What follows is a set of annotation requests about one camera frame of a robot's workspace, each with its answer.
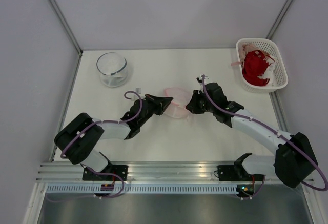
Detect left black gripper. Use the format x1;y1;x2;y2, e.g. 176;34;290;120
138;94;174;127

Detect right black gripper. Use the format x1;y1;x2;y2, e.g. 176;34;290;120
186;90;216;114

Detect pink mesh laundry bag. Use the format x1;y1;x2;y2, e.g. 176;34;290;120
164;87;192;119

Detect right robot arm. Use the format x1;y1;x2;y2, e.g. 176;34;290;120
186;79;318;188

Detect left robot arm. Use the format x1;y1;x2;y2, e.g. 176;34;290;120
54;92;173;181

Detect blue-rimmed mesh laundry bag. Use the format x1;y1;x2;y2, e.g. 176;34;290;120
96;52;128;88

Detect red bra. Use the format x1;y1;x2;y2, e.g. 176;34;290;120
242;50;275;87

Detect pale pink garment in basket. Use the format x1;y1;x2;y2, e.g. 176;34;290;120
231;43;259;67

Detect white plastic basket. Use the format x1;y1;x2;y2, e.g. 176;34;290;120
231;38;288;93

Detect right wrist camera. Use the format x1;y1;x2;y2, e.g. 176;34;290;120
196;74;210;85

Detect aluminium mounting rail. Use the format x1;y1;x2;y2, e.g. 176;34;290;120
35;160;316;182

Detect right aluminium frame post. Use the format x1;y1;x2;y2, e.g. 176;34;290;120
266;0;295;40

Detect aluminium frame post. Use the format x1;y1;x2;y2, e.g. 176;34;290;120
266;0;295;40
47;0;83;56

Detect white slotted cable duct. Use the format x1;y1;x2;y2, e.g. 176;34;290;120
46;183;238;194

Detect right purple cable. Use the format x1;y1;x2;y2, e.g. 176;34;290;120
201;74;328;192

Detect left aluminium frame post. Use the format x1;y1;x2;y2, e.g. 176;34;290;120
47;0;83;56

